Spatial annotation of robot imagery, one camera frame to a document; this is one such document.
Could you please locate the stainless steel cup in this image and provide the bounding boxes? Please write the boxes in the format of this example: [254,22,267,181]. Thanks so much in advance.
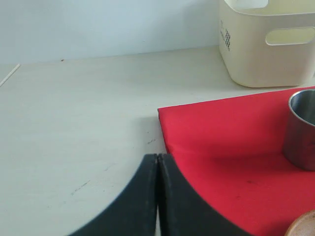
[283,89,315,171]

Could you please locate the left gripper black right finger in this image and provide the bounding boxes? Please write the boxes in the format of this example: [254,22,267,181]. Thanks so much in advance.
[157,154,250,236]

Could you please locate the cream plastic storage bin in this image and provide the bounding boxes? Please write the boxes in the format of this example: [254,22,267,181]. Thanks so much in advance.
[219,0,315,88]

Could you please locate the brown wooden plate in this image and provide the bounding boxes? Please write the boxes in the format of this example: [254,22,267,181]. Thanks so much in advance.
[285,210,315,236]

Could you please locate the red tablecloth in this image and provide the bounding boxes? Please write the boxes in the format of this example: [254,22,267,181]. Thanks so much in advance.
[158,89,315,236]

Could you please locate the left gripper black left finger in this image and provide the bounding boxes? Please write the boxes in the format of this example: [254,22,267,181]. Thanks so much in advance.
[71,154,158,236]

